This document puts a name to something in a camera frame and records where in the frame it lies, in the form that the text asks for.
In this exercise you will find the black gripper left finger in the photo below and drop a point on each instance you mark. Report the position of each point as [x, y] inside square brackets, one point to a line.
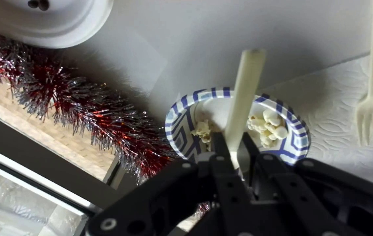
[235, 214]

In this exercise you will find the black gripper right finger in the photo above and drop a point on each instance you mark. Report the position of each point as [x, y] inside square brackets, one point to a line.
[275, 181]

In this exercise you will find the blue patterned paper bowl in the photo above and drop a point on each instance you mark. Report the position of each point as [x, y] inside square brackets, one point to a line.
[214, 104]

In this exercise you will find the white popcorn pieces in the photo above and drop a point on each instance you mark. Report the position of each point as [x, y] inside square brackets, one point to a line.
[268, 126]

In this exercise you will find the near white paper towel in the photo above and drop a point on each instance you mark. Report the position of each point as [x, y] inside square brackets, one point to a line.
[326, 101]

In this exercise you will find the red tinsel garland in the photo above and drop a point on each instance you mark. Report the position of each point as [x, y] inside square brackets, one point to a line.
[46, 87]

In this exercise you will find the white plate with dark bits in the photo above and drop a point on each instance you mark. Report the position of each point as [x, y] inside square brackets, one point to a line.
[53, 24]

